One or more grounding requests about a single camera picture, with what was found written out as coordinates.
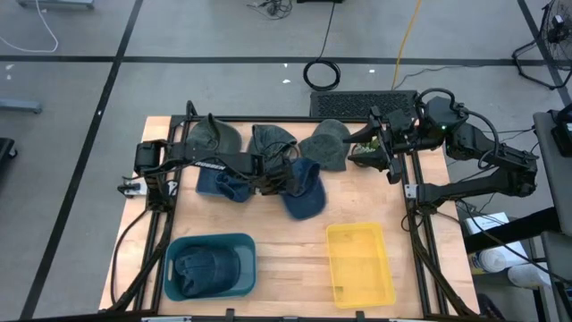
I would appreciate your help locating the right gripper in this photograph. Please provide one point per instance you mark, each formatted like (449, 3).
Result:
(400, 129)

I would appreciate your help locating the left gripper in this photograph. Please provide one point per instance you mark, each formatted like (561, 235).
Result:
(273, 181)

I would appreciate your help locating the navy denim baseball cap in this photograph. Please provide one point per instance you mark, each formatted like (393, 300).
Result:
(306, 201)

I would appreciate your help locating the grey-green baseball cap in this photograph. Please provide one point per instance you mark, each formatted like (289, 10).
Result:
(326, 149)
(268, 136)

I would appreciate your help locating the blue denim baseball cap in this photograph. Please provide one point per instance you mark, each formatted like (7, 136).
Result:
(207, 183)

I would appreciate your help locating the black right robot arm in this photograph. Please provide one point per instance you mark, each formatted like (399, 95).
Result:
(491, 152)

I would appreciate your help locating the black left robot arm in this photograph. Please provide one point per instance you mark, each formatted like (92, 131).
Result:
(210, 163)

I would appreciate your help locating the potted succulent plant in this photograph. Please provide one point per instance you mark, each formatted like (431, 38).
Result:
(372, 146)

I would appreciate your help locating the black perforated panel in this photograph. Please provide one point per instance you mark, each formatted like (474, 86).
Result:
(357, 105)

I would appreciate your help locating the silver mounting plate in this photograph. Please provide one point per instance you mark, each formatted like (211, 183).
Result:
(411, 191)

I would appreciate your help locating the dark olive baseball cap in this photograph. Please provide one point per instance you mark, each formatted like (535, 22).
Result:
(228, 136)

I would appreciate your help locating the teal plastic bin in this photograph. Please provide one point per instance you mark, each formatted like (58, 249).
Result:
(246, 257)

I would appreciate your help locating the yellow translucent plastic bin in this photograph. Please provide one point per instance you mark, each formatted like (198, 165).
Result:
(357, 268)

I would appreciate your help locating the white cardboard box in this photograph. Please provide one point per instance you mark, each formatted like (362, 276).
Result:
(485, 222)

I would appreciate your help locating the black table clamp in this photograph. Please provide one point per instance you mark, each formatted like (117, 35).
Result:
(230, 314)
(359, 316)

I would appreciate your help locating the black beam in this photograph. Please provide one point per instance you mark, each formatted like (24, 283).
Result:
(514, 230)

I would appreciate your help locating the white paper towel roll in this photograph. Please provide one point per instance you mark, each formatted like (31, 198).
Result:
(498, 259)

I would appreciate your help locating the grey desk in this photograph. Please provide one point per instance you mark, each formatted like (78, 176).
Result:
(549, 179)

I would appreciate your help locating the black desk device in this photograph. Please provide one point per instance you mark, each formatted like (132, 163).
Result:
(564, 134)

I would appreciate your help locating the black floor fan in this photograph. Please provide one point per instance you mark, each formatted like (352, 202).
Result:
(556, 22)

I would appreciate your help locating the grey metal bar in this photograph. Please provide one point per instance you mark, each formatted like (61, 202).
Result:
(20, 106)

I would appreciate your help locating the black floor object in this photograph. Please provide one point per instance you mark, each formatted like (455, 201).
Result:
(6, 149)

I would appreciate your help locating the grey metal base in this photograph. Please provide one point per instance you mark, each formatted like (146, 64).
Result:
(56, 3)

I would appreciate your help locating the black aluminium table frame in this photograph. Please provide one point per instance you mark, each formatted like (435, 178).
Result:
(286, 119)

